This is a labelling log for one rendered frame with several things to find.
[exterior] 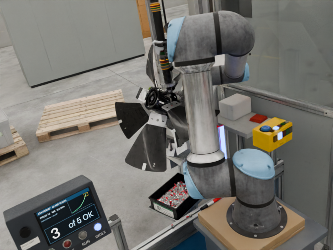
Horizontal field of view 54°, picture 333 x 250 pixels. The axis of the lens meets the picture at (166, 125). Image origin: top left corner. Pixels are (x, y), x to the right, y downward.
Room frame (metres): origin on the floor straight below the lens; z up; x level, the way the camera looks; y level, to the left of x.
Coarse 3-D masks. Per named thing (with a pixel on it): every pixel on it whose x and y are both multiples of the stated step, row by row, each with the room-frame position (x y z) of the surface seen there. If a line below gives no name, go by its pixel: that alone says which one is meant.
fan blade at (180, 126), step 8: (184, 104) 1.46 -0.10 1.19; (168, 112) 1.41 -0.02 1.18; (176, 112) 1.39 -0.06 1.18; (184, 112) 1.38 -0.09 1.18; (216, 112) 1.31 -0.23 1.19; (176, 120) 1.34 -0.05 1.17; (184, 120) 1.32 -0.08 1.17; (176, 128) 1.29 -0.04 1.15; (184, 128) 1.27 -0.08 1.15; (184, 136) 1.24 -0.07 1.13
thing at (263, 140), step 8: (272, 120) 1.36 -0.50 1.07; (280, 120) 1.34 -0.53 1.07; (256, 128) 1.30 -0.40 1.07; (272, 128) 1.28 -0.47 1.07; (280, 128) 1.27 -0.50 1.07; (256, 136) 1.29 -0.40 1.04; (264, 136) 1.25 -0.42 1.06; (272, 136) 1.23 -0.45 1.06; (288, 136) 1.29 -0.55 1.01; (256, 144) 1.29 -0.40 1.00; (264, 144) 1.25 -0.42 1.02; (272, 144) 1.23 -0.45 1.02; (280, 144) 1.26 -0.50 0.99
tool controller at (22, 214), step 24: (48, 192) 0.85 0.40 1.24; (72, 192) 0.81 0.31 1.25; (96, 192) 0.84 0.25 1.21; (24, 216) 0.74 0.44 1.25; (48, 216) 0.76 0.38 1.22; (72, 216) 0.78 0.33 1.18; (96, 216) 0.80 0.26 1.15; (24, 240) 0.71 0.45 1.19; (72, 240) 0.75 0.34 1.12; (96, 240) 0.78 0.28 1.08
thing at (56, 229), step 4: (56, 224) 0.76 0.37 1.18; (60, 224) 0.76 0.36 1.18; (48, 228) 0.74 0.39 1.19; (52, 228) 0.75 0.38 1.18; (56, 228) 0.75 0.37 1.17; (60, 228) 0.76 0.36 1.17; (48, 232) 0.74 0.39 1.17; (52, 232) 0.74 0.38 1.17; (56, 232) 0.75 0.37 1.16; (60, 232) 0.75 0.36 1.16; (64, 232) 0.75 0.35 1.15; (48, 236) 0.74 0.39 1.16; (52, 236) 0.74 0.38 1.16; (56, 236) 0.74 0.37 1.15; (60, 236) 0.75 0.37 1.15; (64, 236) 0.75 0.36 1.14; (48, 240) 0.73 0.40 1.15; (52, 240) 0.73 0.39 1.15; (56, 240) 0.74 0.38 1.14
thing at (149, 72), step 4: (152, 44) 1.79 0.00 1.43; (152, 48) 1.77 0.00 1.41; (152, 52) 1.75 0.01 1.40; (148, 56) 1.84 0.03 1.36; (152, 56) 1.73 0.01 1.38; (148, 60) 1.83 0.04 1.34; (152, 60) 1.72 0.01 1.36; (148, 64) 1.82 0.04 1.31; (152, 64) 1.70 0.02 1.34; (148, 68) 1.83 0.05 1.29; (152, 68) 1.70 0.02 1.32; (148, 72) 1.84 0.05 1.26; (152, 72) 1.69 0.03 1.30; (152, 76) 1.70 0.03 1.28; (152, 80) 1.76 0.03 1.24
